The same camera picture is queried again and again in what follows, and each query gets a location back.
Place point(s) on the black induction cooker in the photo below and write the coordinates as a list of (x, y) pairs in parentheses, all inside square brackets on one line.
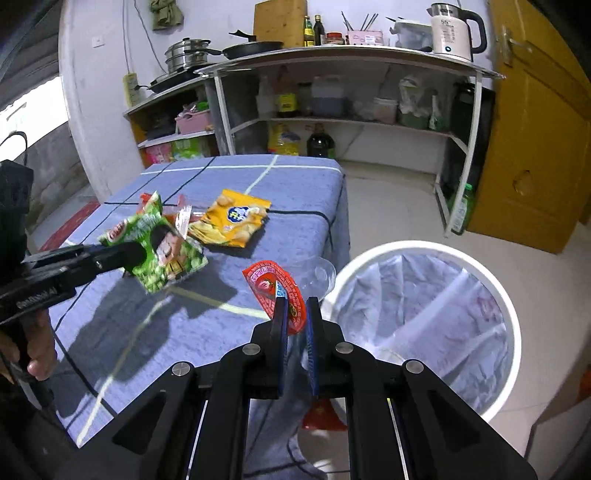
[(171, 82)]

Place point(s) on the black frying pan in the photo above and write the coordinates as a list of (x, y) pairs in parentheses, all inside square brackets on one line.
[(254, 48)]

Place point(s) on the yellow power strip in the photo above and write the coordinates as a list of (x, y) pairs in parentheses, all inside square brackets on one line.
[(131, 88)]

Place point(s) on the white plastic tub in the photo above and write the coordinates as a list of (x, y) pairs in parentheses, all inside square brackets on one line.
[(384, 110)]

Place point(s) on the red round lid wrapper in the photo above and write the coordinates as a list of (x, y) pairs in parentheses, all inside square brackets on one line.
[(263, 281)]

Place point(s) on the yellow chips packet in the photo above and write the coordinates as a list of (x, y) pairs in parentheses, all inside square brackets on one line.
[(231, 217)]

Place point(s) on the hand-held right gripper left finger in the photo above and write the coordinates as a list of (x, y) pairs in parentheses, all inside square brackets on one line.
[(277, 332)]

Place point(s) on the blue plaid tablecloth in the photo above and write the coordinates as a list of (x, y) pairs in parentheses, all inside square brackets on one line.
[(286, 194)]

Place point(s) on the person's left hand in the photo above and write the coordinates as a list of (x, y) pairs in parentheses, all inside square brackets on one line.
[(39, 350)]

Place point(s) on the white plastic bottle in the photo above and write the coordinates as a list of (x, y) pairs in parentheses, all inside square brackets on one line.
[(265, 101)]

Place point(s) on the red floor mat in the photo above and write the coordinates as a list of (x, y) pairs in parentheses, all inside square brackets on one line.
[(69, 226)]

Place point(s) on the large dark soy bottle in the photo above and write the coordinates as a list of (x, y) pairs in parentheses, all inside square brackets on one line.
[(321, 144)]

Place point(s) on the steel steamer pot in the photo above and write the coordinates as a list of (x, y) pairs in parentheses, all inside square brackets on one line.
[(187, 57)]

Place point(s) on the bamboo cutting board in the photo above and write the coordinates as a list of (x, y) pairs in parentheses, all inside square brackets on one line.
[(279, 23)]

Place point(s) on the yellow cooking oil jug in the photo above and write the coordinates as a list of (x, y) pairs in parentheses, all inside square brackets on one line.
[(283, 141)]

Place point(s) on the white metal kitchen rack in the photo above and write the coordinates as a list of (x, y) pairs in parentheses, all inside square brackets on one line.
[(351, 51)]

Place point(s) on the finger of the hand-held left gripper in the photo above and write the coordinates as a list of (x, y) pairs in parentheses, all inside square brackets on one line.
[(120, 256)]

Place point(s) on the yellow wooden door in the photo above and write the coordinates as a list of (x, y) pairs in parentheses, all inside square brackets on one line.
[(526, 138)]

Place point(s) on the pink and green packets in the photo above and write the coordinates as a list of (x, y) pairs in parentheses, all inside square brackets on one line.
[(178, 150)]

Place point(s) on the clear plastic bin liner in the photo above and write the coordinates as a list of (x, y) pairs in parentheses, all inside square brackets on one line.
[(415, 314)]

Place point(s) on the small red white sachet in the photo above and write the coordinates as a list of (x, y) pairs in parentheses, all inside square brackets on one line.
[(182, 221)]

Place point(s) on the pink utensil holder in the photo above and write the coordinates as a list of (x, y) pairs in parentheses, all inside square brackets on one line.
[(364, 38)]

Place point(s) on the grey plastic container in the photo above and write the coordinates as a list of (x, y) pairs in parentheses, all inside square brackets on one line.
[(413, 34)]

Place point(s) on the metal door latch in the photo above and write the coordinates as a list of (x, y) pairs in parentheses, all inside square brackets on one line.
[(509, 46)]

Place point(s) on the green hanging cloth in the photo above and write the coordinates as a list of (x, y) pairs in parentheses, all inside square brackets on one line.
[(165, 14)]

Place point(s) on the green snack packet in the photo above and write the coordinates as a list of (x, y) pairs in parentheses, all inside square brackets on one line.
[(180, 258)]

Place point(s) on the bundle of chopsticks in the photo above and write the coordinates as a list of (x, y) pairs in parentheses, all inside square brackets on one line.
[(364, 22)]

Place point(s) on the yellow label oil bottle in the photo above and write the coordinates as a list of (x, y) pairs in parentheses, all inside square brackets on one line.
[(308, 34)]

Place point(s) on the yellow label vinegar bottle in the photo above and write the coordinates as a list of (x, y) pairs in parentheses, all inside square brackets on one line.
[(286, 99)]

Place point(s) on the white round bin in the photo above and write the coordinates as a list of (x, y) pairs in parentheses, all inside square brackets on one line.
[(406, 246)]

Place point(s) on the green plastic bottle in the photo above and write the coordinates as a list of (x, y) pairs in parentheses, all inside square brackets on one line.
[(461, 210)]

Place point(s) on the pink storage basket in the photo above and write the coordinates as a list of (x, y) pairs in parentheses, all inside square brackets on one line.
[(194, 123)]

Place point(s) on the low wooden shelf unit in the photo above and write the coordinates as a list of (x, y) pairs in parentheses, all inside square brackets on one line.
[(137, 124)]

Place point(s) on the red lid jar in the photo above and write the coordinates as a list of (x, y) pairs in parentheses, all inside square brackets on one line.
[(334, 38)]

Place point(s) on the dark sauce bottle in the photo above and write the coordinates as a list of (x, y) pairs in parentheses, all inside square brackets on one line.
[(319, 32)]

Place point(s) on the white and green plastic bags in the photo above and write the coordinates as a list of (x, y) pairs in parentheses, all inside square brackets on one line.
[(420, 104)]

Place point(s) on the white electric kettle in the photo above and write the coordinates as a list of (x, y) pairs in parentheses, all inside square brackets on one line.
[(450, 37)]

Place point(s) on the white wall socket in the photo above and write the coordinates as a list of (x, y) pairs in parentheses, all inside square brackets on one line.
[(98, 41)]

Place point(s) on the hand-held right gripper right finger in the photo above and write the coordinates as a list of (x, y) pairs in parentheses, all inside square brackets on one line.
[(314, 332)]

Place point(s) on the clear jug with dark liquid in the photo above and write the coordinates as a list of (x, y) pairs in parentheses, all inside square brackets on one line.
[(328, 99)]

